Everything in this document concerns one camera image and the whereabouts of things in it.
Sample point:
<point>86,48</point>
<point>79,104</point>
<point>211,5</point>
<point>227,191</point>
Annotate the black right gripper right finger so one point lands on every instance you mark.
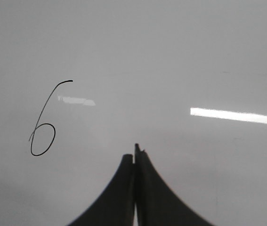
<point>157,205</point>

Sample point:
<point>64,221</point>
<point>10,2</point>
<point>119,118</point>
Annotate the white whiteboard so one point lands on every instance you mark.
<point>83,81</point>

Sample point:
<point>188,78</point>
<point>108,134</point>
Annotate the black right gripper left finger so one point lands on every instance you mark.
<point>115,206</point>

